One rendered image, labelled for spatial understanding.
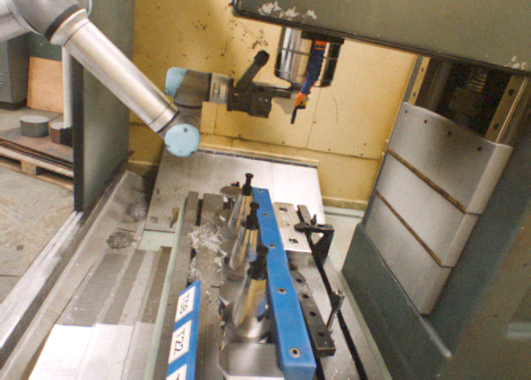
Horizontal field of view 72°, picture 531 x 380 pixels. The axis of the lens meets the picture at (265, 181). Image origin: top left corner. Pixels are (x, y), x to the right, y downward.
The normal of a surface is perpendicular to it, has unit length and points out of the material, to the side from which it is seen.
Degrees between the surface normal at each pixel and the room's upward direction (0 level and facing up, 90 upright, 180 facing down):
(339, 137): 90
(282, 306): 0
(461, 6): 90
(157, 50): 90
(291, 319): 0
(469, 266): 90
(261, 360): 0
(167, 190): 24
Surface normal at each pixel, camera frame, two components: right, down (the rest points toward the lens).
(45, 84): 0.13, 0.18
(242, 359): 0.18, -0.91
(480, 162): -0.98, -0.15
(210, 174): 0.22, -0.65
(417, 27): 0.11, 0.40
